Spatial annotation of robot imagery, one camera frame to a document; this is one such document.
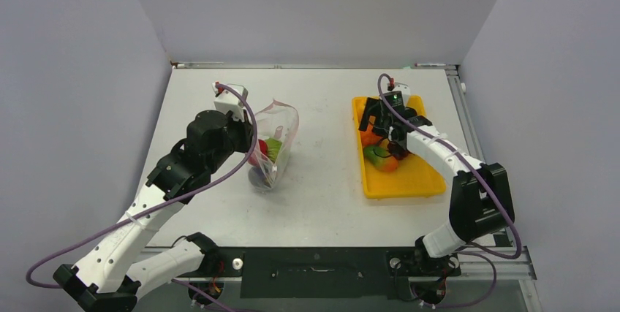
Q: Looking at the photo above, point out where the red tomato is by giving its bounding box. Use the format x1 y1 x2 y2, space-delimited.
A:
249 139 269 167

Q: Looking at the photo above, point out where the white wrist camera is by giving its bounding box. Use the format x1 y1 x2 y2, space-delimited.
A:
212 82 246 121
387 80 412 107

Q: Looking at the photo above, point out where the yellow plastic tray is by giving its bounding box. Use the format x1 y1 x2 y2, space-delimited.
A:
351 95 447 199

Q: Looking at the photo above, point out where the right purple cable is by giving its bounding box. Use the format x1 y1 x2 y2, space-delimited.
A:
377 73 523 260

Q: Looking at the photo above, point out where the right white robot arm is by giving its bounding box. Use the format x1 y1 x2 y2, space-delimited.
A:
358 91 516 274

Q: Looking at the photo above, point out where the green orange mango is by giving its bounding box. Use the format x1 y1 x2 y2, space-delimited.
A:
363 145 398 172

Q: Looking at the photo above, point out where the red grape bunch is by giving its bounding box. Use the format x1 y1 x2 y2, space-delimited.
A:
387 142 410 161

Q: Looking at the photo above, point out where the green cabbage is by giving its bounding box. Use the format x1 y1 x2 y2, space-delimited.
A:
265 138 283 163

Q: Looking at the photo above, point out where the clear zip top bag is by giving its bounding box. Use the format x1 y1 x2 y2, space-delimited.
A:
248 100 299 191

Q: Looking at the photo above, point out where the small orange pumpkin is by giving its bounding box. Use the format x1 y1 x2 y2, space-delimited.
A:
360 128 385 148

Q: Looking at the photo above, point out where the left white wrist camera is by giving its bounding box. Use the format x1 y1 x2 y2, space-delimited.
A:
212 82 246 121

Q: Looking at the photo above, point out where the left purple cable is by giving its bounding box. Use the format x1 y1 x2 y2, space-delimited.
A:
26 82 260 289

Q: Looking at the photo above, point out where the dark purple eggplant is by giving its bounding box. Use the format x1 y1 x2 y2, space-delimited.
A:
248 171 275 190

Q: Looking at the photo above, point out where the purple cable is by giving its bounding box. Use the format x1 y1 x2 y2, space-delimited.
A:
377 73 523 260
26 82 260 289

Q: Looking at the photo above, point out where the aluminium frame rail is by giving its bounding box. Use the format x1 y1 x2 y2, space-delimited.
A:
102 61 539 282

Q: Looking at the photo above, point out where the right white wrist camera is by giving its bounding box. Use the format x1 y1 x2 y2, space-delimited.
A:
387 80 412 107

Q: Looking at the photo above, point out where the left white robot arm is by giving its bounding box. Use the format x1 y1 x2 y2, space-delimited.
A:
53 110 256 311

